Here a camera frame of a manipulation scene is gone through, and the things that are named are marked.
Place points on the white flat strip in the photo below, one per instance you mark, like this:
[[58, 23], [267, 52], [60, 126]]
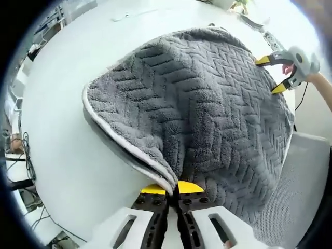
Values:
[[135, 15]]

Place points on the grey power strip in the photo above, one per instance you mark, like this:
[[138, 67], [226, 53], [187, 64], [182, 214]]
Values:
[[273, 41]]

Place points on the person's left hand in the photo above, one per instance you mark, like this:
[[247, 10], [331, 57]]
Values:
[[228, 243]]

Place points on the person's right hand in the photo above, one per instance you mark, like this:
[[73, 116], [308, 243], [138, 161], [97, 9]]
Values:
[[287, 69]]

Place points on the grey towel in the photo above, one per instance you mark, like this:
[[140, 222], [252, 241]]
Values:
[[197, 109]]

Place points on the white mesh office chair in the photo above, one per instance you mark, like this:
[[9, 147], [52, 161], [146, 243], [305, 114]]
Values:
[[303, 186]]

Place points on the green potted plant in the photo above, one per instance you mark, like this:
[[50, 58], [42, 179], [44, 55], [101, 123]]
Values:
[[240, 4]]

